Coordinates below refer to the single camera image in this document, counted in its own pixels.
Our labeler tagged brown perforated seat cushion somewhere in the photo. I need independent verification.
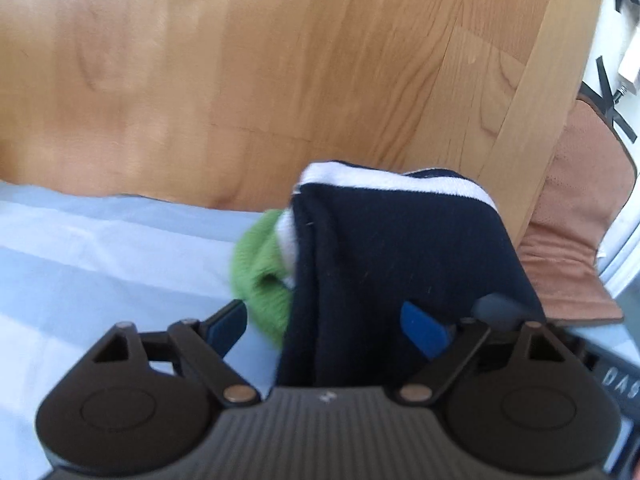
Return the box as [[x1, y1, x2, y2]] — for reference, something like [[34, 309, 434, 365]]
[[520, 99, 638, 329]]

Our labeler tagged wooden board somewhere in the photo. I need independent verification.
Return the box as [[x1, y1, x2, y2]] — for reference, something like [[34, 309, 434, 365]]
[[0, 0, 607, 246]]

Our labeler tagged navy striped knit sweater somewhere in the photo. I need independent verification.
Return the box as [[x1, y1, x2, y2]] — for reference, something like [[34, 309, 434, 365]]
[[229, 160, 547, 389]]

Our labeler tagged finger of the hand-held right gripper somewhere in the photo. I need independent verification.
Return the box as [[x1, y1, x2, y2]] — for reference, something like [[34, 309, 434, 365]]
[[472, 294, 540, 323]]

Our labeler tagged white wall charger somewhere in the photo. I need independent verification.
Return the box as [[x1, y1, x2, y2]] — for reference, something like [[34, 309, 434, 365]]
[[617, 24, 640, 103]]

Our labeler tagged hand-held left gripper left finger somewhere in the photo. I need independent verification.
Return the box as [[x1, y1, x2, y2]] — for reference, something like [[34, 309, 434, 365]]
[[92, 300, 262, 406]]

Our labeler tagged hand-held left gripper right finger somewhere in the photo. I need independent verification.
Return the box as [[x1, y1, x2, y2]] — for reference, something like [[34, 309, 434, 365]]
[[400, 301, 576, 403]]

